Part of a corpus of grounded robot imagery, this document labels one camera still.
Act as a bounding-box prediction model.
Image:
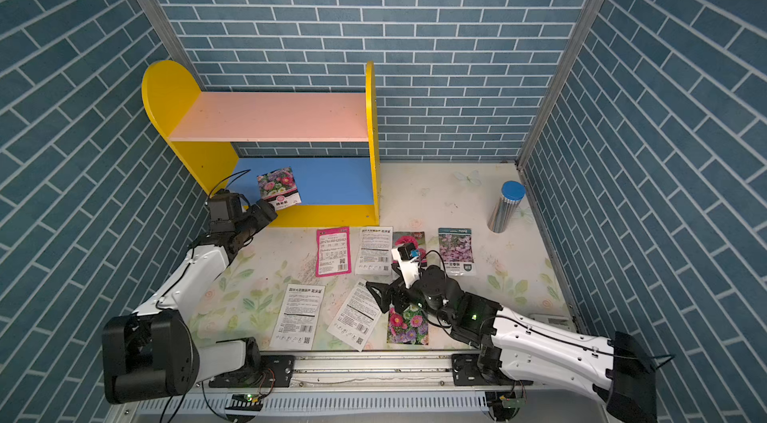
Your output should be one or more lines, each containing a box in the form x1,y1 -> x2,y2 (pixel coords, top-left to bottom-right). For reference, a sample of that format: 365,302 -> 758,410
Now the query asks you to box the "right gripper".
368,263 -> 455,325

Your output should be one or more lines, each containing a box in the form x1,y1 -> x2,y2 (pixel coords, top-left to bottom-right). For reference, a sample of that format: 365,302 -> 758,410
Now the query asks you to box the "candy chrysanthemum seed bag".
257,167 -> 302,211

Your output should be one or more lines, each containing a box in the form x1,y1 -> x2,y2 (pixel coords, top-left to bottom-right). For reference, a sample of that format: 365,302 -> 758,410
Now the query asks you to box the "green gourd seed bag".
328,280 -> 383,351

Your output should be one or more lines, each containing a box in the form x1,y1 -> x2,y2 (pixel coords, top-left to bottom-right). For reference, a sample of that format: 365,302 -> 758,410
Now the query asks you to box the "white text gourd seed bag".
355,226 -> 393,276

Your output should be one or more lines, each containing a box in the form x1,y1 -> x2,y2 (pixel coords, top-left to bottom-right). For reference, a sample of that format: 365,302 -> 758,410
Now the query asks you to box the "colourful flower seed bag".
387,305 -> 429,345

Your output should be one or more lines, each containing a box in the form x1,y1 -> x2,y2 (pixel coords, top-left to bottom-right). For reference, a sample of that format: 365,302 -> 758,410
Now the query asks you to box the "red peony seed bag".
393,231 -> 427,267

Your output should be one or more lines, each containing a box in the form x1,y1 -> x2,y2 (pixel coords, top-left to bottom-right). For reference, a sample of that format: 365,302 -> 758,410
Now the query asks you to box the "pink-bordered seed bag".
316,227 -> 352,277

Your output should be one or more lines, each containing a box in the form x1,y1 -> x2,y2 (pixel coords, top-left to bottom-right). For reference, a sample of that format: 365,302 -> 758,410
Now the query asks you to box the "purple flower seed bag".
437,227 -> 477,276

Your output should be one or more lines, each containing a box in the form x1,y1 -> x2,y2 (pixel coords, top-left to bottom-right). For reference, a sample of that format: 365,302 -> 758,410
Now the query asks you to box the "white back-side seed bag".
270,284 -> 325,351

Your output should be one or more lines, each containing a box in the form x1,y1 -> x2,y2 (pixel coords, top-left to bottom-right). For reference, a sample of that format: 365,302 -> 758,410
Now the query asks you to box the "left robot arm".
102,191 -> 278,404

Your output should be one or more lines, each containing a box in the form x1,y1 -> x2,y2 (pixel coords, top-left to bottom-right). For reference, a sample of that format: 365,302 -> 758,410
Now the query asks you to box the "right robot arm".
366,265 -> 657,422

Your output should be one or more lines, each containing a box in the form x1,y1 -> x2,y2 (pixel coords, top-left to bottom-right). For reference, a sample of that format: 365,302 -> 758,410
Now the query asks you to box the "yellow wooden shelf unit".
142,61 -> 381,227

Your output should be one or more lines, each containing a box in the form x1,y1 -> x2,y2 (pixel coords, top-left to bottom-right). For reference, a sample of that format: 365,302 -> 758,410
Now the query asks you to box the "floral table mat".
190,163 -> 569,351

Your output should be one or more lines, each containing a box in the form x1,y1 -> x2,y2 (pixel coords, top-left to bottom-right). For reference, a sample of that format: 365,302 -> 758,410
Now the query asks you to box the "steel bottle blue cap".
487,181 -> 527,233

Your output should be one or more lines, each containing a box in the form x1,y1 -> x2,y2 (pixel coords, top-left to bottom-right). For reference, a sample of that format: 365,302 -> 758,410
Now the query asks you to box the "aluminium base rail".
107,350 -> 612,422

